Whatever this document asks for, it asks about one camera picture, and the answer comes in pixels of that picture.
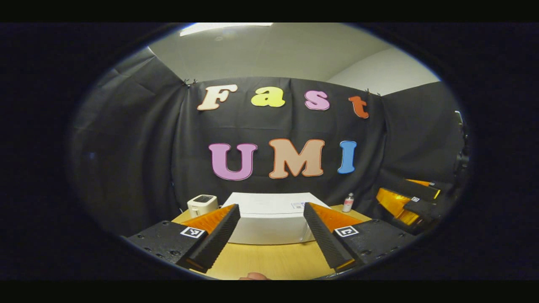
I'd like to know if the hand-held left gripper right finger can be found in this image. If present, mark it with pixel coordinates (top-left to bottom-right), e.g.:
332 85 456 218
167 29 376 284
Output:
303 202 418 272

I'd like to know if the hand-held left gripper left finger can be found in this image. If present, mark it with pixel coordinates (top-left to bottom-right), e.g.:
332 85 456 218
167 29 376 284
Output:
125 204 241 274

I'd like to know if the white microwave oven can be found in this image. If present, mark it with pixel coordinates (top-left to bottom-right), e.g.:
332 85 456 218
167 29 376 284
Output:
229 192 331 245

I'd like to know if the small white appliance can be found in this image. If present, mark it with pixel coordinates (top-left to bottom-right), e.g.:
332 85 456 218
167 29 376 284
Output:
187 194 219 218

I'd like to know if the black backdrop cloth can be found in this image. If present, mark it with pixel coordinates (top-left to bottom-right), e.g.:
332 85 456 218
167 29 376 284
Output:
69 46 468 237

